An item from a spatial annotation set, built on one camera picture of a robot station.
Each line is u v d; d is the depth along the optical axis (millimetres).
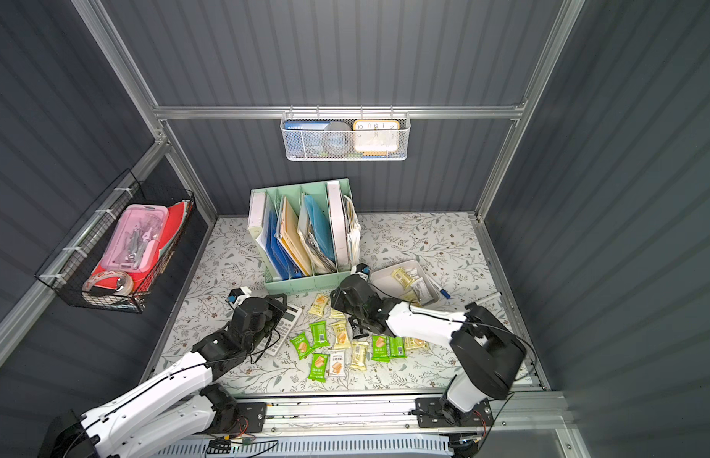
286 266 928
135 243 721
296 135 867
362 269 786
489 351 446
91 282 653
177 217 767
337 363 821
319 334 867
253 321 601
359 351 837
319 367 806
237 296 717
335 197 893
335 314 912
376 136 888
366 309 653
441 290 967
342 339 860
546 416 738
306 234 861
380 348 841
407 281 972
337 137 874
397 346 844
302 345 846
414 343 846
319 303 937
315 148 902
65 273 602
